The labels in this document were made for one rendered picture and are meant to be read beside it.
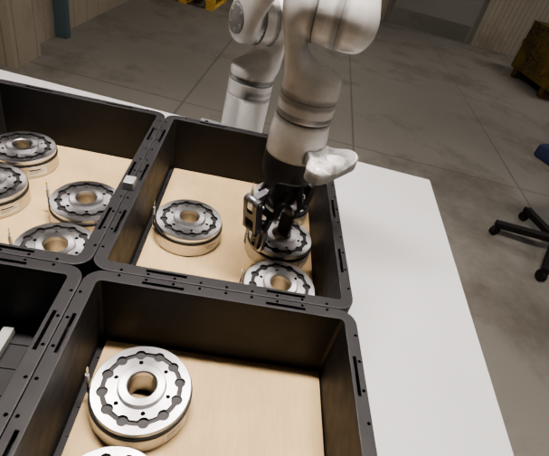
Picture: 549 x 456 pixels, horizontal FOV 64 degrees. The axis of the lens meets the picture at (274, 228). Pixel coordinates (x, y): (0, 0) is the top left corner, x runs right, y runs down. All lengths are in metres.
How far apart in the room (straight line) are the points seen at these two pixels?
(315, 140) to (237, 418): 0.33
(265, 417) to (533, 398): 1.59
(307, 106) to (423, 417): 0.51
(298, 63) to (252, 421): 0.40
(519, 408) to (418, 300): 1.07
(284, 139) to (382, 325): 0.45
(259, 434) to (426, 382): 0.38
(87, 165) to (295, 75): 0.47
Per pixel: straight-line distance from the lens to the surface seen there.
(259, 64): 0.92
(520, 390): 2.01
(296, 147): 0.54
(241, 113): 0.93
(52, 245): 0.66
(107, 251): 0.53
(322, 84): 0.52
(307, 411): 0.55
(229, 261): 0.68
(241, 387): 0.55
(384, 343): 0.83
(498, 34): 7.84
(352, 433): 0.46
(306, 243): 0.70
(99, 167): 0.85
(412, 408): 0.78
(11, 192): 0.75
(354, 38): 0.50
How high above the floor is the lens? 1.29
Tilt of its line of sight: 37 degrees down
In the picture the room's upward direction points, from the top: 15 degrees clockwise
